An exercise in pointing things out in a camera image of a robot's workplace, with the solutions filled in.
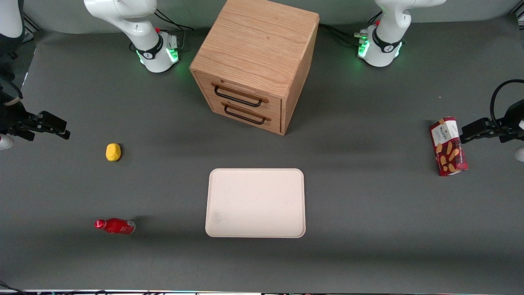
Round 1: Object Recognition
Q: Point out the black metal drawer handle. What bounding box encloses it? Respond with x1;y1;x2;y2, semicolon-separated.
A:
211;83;269;108
221;102;271;125

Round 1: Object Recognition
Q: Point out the red tartan shortbread cookie box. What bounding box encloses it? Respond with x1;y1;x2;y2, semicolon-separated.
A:
429;117;468;177

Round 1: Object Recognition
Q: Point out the small red coke bottle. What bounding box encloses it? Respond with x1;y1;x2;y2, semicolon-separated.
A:
94;218;136;235

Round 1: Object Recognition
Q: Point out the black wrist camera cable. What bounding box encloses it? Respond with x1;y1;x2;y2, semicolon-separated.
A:
490;79;524;124

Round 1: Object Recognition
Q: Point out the cream rectangular plastic tray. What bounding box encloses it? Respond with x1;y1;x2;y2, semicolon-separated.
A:
205;168;306;238

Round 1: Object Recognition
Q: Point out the black arm base cable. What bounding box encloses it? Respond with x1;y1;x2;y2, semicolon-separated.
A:
318;11;382;46
154;8;195;52

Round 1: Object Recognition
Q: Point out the wooden two-drawer cabinet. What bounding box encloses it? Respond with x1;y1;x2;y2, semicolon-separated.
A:
189;0;320;136

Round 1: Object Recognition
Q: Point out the wooden drawer front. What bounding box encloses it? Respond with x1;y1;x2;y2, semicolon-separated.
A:
205;95;283;135
194;72;283;119

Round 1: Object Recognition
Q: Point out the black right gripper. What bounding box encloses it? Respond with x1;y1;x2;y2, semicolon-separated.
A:
0;93;71;142

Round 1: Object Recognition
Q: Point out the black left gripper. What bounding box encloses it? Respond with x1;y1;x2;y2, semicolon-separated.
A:
460;100;524;145

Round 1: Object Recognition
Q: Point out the dark grey table mat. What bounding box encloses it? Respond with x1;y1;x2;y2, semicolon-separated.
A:
0;14;524;292

